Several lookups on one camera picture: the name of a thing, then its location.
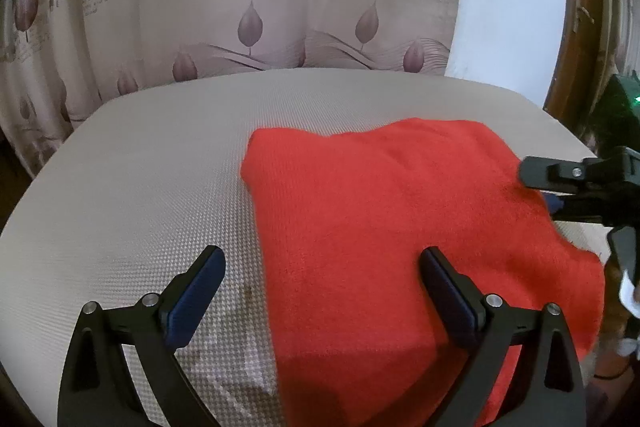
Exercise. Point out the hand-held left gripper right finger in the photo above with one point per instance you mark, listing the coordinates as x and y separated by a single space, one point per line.
452 302

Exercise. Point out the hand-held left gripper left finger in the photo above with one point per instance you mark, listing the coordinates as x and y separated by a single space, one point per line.
192 302

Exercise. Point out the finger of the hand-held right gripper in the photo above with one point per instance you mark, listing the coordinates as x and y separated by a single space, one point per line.
545 174
556 204

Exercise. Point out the red knit sweater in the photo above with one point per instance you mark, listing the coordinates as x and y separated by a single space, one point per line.
375 207

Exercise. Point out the brown wooden door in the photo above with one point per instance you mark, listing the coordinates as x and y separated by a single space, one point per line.
570 72

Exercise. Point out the striped beige curtain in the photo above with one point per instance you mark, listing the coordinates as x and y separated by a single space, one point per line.
622 7

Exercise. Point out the leaf print curtain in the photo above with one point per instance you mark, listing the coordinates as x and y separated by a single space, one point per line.
250 7

